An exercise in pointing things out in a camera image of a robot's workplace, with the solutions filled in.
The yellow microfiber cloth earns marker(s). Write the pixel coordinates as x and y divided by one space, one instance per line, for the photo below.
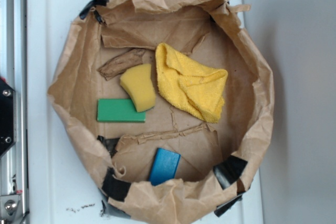
189 85

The blue rectangular sponge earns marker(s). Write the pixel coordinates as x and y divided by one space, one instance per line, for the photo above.
164 166

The white plastic tray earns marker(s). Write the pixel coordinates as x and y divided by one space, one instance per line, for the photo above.
60 189

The black robot mount plate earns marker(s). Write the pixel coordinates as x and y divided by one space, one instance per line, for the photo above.
7 112

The brown paper bag bin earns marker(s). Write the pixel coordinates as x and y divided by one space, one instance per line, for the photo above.
218 160

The metal rail frame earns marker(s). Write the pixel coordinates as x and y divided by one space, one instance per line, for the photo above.
14 178

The green rectangular sponge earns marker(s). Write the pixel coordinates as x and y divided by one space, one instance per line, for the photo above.
118 110

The yellow curved sponge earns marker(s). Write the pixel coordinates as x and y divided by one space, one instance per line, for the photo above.
137 82

